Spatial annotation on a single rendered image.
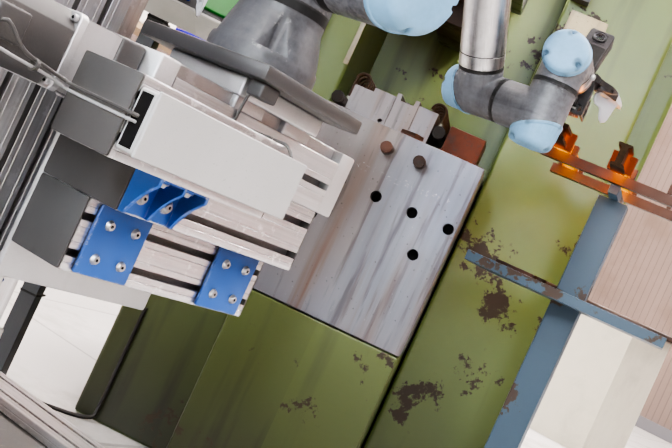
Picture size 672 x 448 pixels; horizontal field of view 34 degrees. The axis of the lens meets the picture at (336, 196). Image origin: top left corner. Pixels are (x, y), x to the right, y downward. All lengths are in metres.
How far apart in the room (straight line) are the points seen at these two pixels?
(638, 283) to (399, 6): 11.02
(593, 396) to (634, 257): 5.58
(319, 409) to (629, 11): 1.16
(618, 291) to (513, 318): 9.74
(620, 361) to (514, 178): 4.33
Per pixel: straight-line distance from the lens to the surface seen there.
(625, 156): 2.02
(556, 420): 6.92
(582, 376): 6.89
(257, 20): 1.38
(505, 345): 2.57
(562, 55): 1.76
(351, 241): 2.38
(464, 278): 2.57
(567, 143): 2.10
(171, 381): 2.67
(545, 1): 3.00
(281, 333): 2.40
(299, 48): 1.38
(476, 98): 1.82
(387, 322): 2.37
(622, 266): 12.34
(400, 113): 2.46
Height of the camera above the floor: 0.69
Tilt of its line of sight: 1 degrees up
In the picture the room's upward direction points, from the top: 25 degrees clockwise
